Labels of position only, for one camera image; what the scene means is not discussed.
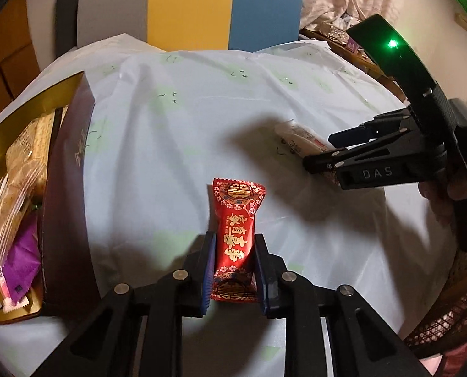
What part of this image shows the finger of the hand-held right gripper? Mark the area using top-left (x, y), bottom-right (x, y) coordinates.
top-left (302, 129), bottom-right (425, 175)
top-left (328, 111), bottom-right (419, 148)

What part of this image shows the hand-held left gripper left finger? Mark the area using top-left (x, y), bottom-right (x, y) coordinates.
top-left (33, 231), bottom-right (217, 377)

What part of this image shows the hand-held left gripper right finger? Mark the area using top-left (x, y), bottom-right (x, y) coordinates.
top-left (254, 233), bottom-right (431, 377)

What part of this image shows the white snack packet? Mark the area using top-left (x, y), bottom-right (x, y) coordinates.
top-left (276, 123), bottom-right (336, 154)

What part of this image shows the red candy packet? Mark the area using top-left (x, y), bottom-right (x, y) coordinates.
top-left (207, 178), bottom-right (266, 303)

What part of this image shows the maroon tin box gold inside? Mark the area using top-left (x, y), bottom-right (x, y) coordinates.
top-left (0, 71), bottom-right (101, 325)

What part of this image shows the purple snack packet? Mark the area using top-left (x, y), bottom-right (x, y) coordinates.
top-left (1, 214), bottom-right (41, 303)

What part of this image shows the small pink candy packet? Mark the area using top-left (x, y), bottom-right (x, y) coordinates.
top-left (2, 296), bottom-right (30, 313)

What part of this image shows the brown cake packet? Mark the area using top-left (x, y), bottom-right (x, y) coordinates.
top-left (0, 157), bottom-right (47, 252)

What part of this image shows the person's right hand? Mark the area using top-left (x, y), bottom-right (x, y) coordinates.
top-left (418, 181), bottom-right (460, 230)

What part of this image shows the wooden side table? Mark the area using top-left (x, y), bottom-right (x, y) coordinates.
top-left (300, 24), bottom-right (409, 91)

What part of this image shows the wicker chair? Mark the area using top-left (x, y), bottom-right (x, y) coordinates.
top-left (404, 243), bottom-right (467, 356)

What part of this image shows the grey yellow blue chair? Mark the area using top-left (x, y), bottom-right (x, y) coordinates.
top-left (25, 0), bottom-right (303, 53)

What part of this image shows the pink garment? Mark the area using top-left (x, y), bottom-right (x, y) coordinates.
top-left (442, 341), bottom-right (467, 377)

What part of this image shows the black foam roll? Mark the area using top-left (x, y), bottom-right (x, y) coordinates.
top-left (56, 0), bottom-right (85, 57)

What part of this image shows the wooden wardrobe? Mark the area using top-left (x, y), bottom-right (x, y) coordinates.
top-left (0, 0), bottom-right (41, 126)

